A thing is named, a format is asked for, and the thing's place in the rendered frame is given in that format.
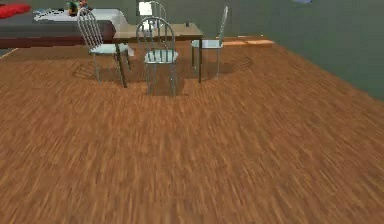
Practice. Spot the grey metal spindle-back chair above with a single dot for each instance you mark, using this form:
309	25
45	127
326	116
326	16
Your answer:
160	55
156	10
213	43
100	48

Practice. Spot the brown wooden dining table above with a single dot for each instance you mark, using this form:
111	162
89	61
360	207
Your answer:
186	32

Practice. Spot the colourful toy figure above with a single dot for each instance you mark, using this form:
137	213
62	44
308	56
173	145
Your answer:
75	6

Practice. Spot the dark grey bed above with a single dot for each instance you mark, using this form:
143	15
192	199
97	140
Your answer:
43	30

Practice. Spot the red pillow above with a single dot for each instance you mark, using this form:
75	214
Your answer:
12	9

